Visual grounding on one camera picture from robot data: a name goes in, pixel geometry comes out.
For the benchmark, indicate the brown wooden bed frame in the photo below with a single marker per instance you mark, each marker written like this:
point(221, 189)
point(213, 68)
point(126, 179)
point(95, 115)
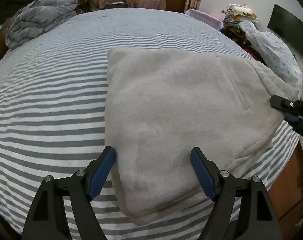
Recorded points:
point(286, 194)

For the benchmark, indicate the black flat screen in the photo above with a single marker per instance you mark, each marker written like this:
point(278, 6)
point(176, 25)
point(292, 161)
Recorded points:
point(287, 26)

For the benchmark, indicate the floral cushion stack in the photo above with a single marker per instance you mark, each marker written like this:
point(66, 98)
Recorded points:
point(240, 12)

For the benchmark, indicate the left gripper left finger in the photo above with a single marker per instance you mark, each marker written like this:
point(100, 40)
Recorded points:
point(47, 219)

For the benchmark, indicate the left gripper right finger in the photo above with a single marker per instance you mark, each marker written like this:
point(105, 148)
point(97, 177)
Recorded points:
point(242, 207)

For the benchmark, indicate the grey fleece pants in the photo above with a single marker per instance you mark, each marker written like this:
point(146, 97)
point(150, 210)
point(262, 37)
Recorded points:
point(162, 103)

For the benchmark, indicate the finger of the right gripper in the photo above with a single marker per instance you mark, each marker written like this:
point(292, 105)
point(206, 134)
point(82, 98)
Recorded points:
point(291, 119)
point(281, 103)

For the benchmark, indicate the grey blue folded comforter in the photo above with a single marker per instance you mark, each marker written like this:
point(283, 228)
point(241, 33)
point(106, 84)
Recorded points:
point(38, 18)

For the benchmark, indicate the striped grey white bedsheet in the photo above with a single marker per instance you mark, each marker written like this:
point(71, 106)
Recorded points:
point(53, 90)

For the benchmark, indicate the white dotted fabric pile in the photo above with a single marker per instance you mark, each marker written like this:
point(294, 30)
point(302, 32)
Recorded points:
point(276, 54)

